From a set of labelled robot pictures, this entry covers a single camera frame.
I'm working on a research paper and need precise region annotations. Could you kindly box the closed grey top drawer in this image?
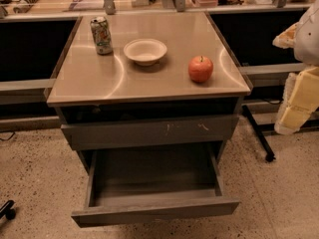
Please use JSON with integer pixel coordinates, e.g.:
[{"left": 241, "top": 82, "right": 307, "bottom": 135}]
[{"left": 61, "top": 115, "right": 238, "bottom": 150}]

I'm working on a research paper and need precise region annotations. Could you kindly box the white paper bowl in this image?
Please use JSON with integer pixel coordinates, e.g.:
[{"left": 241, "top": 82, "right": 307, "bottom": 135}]
[{"left": 124, "top": 39, "right": 167, "bottom": 66}]

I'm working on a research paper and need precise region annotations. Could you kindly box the black chair caster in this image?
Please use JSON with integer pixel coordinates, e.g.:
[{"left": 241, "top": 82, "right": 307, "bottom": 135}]
[{"left": 0, "top": 200, "right": 16, "bottom": 220}]

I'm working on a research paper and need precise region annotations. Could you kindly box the black floor cable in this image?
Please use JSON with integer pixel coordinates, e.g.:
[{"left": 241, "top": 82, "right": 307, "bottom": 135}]
[{"left": 0, "top": 131, "right": 17, "bottom": 142}]

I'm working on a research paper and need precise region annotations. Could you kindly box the grey drawer cabinet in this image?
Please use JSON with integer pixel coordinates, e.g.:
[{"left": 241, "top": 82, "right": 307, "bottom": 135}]
[{"left": 47, "top": 12, "right": 250, "bottom": 167}]

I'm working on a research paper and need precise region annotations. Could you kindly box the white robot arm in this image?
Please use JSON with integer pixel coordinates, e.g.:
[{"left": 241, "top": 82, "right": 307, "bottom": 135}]
[{"left": 272, "top": 6, "right": 319, "bottom": 134}]

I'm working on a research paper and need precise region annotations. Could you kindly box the crushed green soda can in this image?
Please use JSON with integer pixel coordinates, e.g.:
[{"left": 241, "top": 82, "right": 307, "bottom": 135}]
[{"left": 90, "top": 16, "right": 113, "bottom": 55}]

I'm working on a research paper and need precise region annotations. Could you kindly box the open grey middle drawer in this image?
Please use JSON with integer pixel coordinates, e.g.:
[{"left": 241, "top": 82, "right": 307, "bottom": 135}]
[{"left": 72, "top": 143, "right": 239, "bottom": 227}]

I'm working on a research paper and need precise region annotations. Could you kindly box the black table leg frame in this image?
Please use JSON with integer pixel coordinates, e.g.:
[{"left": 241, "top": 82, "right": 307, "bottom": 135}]
[{"left": 242, "top": 105, "right": 319, "bottom": 162}]

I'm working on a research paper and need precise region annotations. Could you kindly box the red apple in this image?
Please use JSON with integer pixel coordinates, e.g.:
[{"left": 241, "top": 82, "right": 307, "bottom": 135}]
[{"left": 188, "top": 56, "right": 213, "bottom": 83}]

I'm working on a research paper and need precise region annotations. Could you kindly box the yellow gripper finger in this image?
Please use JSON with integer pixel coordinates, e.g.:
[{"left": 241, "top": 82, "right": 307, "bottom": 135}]
[
  {"left": 274, "top": 67, "right": 319, "bottom": 134},
  {"left": 272, "top": 23, "right": 297, "bottom": 49}
]

